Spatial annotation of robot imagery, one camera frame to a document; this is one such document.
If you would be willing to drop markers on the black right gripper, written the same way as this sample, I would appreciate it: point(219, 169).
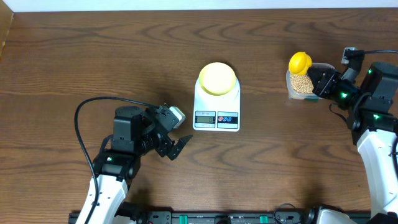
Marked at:
point(331, 76)

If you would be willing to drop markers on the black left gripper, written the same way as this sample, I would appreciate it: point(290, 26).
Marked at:
point(165, 149)

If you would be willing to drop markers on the yellow plastic scoop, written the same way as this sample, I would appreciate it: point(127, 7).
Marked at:
point(300, 63)

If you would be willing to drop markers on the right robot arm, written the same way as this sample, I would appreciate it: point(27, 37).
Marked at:
point(373, 128)

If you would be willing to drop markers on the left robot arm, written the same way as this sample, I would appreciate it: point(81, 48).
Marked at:
point(136, 132)

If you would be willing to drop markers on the white digital kitchen scale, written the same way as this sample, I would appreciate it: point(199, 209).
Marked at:
point(217, 113)

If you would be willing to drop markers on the yellow bowl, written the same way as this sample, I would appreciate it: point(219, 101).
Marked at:
point(217, 78)

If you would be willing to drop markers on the soybeans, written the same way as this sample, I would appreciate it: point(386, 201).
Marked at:
point(301, 84)

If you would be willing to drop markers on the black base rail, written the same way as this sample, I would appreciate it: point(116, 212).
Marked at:
point(167, 217)

